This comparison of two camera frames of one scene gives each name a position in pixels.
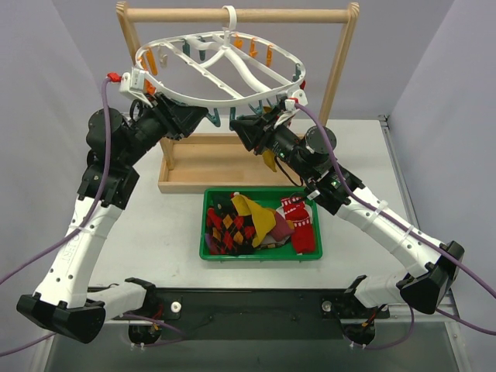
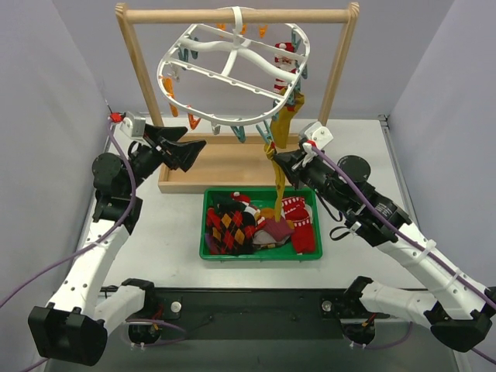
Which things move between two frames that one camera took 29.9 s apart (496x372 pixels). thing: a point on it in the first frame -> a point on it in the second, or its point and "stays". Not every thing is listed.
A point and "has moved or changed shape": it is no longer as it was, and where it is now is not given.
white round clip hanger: (209, 67) has moved or changed shape
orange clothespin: (238, 43) -> (263, 31)
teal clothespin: (258, 110) -> (304, 74)
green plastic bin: (270, 197) stays
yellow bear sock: (268, 155) has moved or changed shape
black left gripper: (170, 116) -> (157, 143)
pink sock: (281, 231) stays
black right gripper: (261, 132) -> (298, 167)
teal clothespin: (296, 76) -> (295, 40)
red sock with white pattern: (296, 211) stays
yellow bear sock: (263, 218) -> (279, 174)
